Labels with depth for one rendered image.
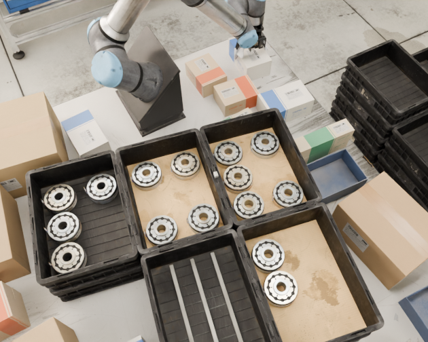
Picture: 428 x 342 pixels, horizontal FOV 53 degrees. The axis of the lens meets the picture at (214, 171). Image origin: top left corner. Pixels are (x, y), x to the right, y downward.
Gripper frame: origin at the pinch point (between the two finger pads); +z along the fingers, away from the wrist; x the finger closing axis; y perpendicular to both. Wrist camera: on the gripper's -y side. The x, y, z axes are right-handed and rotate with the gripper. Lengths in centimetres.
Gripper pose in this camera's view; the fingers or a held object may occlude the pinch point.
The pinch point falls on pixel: (249, 53)
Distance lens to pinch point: 199.9
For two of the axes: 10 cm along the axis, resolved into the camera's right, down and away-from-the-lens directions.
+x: 9.2, -3.3, 1.9
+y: 3.8, 7.9, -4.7
